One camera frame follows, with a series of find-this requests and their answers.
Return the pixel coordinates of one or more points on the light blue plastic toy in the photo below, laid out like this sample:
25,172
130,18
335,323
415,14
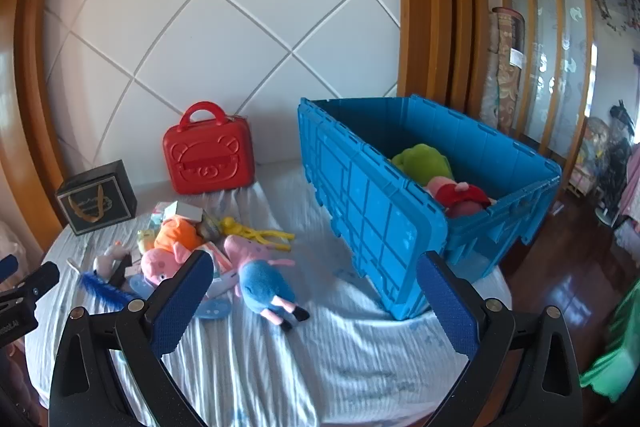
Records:
212,308

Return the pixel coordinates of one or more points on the green plush toy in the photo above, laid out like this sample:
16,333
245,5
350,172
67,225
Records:
420,162

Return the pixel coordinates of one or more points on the blue feather brush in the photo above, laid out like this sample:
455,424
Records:
102,289

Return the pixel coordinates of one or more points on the dark clutter pile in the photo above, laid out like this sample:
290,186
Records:
612,162

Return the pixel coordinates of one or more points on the blue plastic crate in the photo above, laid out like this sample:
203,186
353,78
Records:
375,207

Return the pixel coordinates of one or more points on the blue-dressed pig plush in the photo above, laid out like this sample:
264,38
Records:
262,282

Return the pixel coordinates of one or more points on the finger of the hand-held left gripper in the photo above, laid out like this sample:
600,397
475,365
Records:
7,267
32,283

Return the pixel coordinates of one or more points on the orange-dressed pig plush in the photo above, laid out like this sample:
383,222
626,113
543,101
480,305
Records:
175,234

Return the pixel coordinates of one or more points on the wooden glass partition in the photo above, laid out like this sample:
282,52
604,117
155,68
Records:
545,57

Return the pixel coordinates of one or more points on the pink sheer curtain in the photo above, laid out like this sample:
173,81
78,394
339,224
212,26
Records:
10,237

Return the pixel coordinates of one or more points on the rolled patterned carpet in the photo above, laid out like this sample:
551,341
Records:
505,72

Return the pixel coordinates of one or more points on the red toy suitcase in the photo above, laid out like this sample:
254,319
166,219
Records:
210,162

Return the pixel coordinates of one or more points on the black gift box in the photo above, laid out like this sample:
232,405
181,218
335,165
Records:
112,192

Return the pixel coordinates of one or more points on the red-dressed pig plush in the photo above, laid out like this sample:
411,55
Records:
460,197

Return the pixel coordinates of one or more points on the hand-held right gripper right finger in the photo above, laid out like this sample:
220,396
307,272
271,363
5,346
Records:
447,307

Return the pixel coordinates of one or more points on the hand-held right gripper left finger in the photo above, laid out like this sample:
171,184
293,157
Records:
182,302

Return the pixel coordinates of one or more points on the green cloth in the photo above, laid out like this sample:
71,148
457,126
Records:
617,347

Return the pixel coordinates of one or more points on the pale striped floral sheet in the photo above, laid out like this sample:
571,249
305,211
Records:
325,357

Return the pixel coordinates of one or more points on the wooden wall frame post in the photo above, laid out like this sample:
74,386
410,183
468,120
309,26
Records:
30,82
425,7

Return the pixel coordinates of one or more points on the small white box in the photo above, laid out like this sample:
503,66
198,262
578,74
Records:
185,209

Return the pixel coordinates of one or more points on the small white toy figure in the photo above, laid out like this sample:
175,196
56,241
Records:
107,262

